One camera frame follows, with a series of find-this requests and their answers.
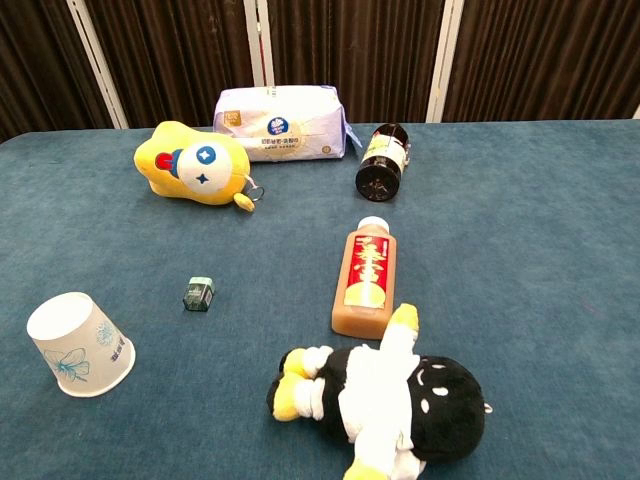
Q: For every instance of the small green box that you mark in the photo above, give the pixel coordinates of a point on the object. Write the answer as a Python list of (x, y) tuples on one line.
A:
[(199, 294)]

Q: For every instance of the beige drink bottle red label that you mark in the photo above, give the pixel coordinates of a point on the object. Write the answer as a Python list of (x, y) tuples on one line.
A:
[(366, 277)]

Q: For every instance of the dark pleated curtain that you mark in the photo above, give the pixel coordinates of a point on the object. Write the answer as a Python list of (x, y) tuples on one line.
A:
[(360, 50)]

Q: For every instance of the black white plush toy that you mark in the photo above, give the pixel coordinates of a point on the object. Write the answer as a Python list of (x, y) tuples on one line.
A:
[(390, 400)]

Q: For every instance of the white paper cup blue print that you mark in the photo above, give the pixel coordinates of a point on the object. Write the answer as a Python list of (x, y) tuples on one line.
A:
[(75, 345)]

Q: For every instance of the yellow plush toy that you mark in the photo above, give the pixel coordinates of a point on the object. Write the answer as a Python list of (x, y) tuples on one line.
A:
[(192, 165)]

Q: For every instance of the dark glass bottle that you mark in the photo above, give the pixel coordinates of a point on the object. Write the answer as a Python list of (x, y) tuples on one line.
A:
[(382, 162)]

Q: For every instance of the purple white tissue pack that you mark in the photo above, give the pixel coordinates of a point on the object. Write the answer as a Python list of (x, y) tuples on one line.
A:
[(285, 127)]

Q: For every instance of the white partition post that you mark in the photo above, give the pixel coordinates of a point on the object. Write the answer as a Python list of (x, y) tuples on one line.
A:
[(445, 60), (97, 60), (260, 42)]

